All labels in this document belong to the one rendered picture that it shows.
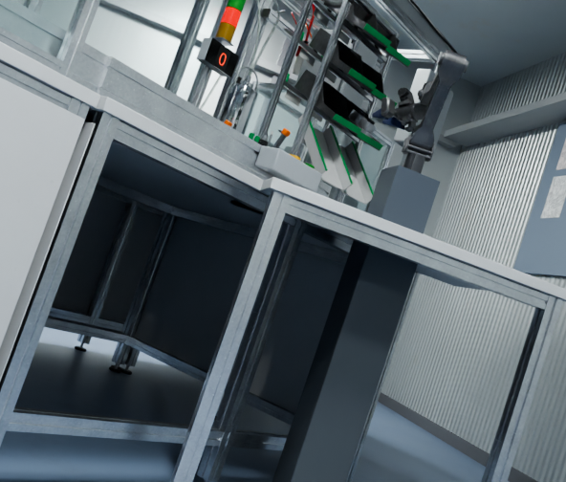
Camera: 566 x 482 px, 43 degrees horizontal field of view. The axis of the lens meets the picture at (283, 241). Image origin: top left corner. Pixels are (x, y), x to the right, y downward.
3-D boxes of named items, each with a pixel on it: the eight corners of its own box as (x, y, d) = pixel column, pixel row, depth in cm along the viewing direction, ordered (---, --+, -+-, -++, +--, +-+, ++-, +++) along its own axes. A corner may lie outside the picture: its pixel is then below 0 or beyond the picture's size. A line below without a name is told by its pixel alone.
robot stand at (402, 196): (419, 245, 213) (440, 181, 215) (377, 229, 210) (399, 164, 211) (401, 245, 227) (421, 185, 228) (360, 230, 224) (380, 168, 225)
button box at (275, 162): (315, 193, 210) (323, 173, 211) (272, 169, 194) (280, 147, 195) (297, 189, 215) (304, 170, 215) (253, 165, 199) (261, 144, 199)
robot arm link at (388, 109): (430, 129, 249) (431, 112, 250) (402, 110, 235) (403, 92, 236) (409, 132, 254) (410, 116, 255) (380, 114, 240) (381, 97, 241)
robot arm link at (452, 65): (468, 59, 206) (468, 54, 211) (445, 51, 206) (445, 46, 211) (427, 160, 221) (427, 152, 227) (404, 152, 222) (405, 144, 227)
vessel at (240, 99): (244, 155, 324) (272, 76, 327) (224, 143, 314) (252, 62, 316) (223, 151, 333) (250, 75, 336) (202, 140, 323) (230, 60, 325)
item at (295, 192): (573, 302, 199) (576, 293, 199) (269, 187, 179) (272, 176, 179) (454, 286, 267) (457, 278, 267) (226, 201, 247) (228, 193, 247)
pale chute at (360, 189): (365, 205, 255) (375, 197, 253) (341, 192, 247) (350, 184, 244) (344, 148, 272) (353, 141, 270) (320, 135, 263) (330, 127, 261)
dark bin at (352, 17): (387, 48, 249) (400, 29, 247) (362, 30, 240) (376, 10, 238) (346, 21, 269) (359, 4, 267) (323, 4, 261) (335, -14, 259)
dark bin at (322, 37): (372, 91, 247) (385, 73, 246) (347, 75, 239) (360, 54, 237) (333, 61, 268) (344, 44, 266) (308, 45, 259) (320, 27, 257)
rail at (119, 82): (321, 217, 226) (333, 184, 227) (97, 98, 158) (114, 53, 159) (308, 213, 229) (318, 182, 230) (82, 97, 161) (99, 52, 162)
